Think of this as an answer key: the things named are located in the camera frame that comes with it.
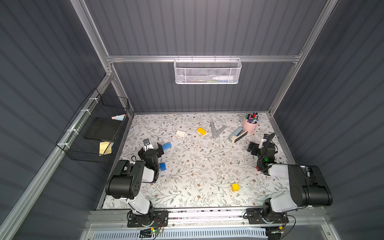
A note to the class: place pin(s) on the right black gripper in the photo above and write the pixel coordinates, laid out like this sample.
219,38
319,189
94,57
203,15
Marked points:
254,149

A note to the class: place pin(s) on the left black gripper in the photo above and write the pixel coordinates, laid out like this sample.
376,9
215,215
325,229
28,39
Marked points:
159,150

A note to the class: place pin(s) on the small dark blue lego brick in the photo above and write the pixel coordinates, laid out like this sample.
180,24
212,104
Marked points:
163,167

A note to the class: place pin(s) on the long light blue lego brick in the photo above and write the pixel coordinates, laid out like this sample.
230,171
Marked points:
166,146

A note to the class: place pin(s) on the small yellow lego brick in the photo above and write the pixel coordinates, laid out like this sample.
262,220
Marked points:
235,187

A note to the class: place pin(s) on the yellow long lego brick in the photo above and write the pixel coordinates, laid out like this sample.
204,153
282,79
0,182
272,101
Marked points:
202,131

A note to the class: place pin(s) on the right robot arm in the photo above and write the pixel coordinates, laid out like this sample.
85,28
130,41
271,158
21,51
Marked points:
307,185

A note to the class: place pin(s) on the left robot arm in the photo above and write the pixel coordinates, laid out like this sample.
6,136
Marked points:
127,177

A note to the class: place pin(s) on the white lego brick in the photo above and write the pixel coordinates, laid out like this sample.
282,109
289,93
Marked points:
180,134

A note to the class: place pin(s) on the pink pen cup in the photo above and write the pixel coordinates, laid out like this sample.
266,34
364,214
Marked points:
251,121

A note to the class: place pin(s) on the yellow sticky notes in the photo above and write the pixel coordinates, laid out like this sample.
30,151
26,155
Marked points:
105,148

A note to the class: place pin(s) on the pastel sticky note pad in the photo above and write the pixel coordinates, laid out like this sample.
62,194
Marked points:
119,117

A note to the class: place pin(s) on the black notebook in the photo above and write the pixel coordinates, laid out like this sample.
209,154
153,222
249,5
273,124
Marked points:
102,129

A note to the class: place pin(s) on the floral table mat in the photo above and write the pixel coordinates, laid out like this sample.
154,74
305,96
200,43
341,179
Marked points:
200,169

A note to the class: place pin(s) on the white marker bottle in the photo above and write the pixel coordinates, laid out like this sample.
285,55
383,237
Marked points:
223,78

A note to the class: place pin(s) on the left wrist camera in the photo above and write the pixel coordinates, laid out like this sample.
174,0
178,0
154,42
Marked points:
147,145

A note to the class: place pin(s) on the grey V-shaped bracket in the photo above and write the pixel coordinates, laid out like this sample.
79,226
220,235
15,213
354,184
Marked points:
216,132

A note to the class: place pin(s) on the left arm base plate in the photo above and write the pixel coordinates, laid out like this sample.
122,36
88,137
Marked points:
154,219

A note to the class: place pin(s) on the black wire basket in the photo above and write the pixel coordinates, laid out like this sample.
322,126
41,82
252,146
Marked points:
72,141

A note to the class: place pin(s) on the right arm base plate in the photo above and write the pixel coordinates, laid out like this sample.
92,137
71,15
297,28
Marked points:
259,216

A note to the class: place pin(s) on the white wire mesh basket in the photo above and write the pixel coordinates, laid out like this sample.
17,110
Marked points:
200,71

